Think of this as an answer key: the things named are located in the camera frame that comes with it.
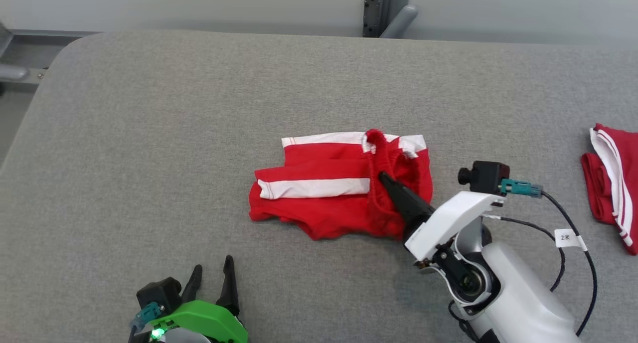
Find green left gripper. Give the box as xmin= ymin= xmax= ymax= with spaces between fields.
xmin=149 ymin=255 xmax=249 ymax=343

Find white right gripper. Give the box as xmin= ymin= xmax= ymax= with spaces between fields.
xmin=378 ymin=171 xmax=506 ymax=262

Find red shorts with white bands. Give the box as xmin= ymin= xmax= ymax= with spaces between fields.
xmin=249 ymin=128 xmax=434 ymax=241

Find red basketball jersey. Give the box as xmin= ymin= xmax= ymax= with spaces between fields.
xmin=580 ymin=123 xmax=638 ymax=257

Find grey slanted rounded strut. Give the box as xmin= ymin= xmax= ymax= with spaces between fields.
xmin=379 ymin=4 xmax=419 ymax=39

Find grey rounded floor foot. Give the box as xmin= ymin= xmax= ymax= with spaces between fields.
xmin=0 ymin=63 xmax=30 ymax=82

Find teal left camera connector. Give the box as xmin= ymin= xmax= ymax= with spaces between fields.
xmin=130 ymin=303 xmax=164 ymax=330

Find teal camera connector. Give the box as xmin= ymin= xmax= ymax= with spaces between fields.
xmin=130 ymin=303 xmax=164 ymax=330
xmin=500 ymin=178 xmax=544 ymax=199

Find teal right camera connector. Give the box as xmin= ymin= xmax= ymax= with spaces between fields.
xmin=500 ymin=178 xmax=544 ymax=199

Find white cable label tag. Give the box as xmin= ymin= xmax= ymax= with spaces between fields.
xmin=554 ymin=228 xmax=588 ymax=252

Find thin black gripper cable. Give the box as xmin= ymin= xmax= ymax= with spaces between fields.
xmin=483 ymin=214 xmax=567 ymax=293

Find dark grey hinge bracket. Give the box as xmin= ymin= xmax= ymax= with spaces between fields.
xmin=362 ymin=0 xmax=383 ymax=38

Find thick black camera cable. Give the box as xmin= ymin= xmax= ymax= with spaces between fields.
xmin=541 ymin=189 xmax=598 ymax=337

